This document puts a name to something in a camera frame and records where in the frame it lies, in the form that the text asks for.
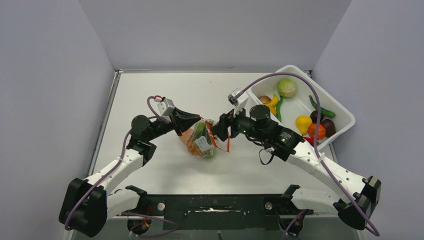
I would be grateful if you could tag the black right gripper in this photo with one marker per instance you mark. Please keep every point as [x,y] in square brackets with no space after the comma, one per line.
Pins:
[220,128]

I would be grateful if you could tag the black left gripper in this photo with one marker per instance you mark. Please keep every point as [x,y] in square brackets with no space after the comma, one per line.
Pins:
[182,120]

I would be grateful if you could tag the toy pineapple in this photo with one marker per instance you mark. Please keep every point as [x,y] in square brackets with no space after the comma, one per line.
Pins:
[191,147]

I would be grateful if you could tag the white garlic bulb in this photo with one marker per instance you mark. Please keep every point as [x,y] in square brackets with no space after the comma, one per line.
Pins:
[202,144]

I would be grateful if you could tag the clear zip bag orange zipper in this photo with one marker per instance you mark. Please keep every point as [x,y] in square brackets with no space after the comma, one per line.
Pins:
[216,142]

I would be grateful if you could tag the toy peach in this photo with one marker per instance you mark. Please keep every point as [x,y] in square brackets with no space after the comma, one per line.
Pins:
[186,136]

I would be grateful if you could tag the small green cabbage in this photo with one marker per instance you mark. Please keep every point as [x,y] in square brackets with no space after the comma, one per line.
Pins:
[210,154]

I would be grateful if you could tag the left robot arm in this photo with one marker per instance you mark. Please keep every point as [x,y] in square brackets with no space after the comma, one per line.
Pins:
[89,203]

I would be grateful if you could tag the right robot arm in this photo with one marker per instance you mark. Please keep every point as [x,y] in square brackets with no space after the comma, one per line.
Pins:
[353,197]

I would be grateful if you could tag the brown onion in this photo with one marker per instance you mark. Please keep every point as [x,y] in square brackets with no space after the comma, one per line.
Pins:
[265,99]

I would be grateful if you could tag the orange fruit piece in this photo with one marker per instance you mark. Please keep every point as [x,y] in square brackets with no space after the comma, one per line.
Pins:
[273,111]

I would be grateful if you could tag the yellow banana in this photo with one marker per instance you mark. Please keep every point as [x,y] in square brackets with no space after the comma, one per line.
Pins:
[273,102]

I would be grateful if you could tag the green bean pod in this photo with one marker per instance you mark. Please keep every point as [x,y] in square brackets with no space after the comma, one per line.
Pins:
[278,109]

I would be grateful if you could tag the white plastic bin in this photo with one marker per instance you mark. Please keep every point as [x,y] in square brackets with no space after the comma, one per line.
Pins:
[298,105]

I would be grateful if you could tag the pale green cabbage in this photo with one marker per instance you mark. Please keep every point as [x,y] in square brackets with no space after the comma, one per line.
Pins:
[287,88]

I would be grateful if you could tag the yellow pear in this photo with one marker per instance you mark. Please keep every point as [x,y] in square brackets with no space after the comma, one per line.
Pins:
[302,123]

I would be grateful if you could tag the orange pumpkin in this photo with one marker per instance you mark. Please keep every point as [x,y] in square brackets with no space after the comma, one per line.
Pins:
[316,131]

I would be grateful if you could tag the dark avocado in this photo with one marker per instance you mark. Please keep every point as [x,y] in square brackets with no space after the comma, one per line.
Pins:
[314,116]

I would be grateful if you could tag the dark red beet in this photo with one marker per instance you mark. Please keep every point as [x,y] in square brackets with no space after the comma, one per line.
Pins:
[329,126]

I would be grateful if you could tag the dark green cucumber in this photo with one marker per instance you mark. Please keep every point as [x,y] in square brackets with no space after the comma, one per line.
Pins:
[324,111]

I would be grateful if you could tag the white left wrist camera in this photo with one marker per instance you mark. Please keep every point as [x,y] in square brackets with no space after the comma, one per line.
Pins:
[166,107]

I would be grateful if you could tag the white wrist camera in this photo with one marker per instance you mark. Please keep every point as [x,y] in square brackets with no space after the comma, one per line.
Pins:
[238,99]
[166,107]

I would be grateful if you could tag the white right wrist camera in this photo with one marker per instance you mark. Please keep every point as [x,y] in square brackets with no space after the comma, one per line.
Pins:
[238,99]

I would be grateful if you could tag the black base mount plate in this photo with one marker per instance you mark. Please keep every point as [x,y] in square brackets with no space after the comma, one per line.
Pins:
[218,211]

